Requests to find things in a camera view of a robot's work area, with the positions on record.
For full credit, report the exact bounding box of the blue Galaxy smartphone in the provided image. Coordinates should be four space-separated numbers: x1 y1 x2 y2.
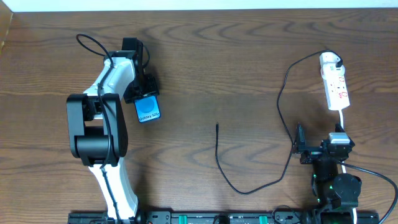
134 96 161 123

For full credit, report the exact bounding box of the black charger cable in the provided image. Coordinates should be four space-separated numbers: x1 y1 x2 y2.
215 49 343 196

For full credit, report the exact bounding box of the white power strip cord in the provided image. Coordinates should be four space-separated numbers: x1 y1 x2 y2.
338 108 358 224

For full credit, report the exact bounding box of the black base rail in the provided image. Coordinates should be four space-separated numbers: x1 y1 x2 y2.
67 210 379 224

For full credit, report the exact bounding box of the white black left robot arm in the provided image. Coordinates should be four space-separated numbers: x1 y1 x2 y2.
66 37 160 223

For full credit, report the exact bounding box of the white USB charger plug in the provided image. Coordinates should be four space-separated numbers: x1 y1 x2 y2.
320 61 345 80

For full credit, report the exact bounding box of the white power strip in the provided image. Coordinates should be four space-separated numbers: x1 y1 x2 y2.
320 52 350 111

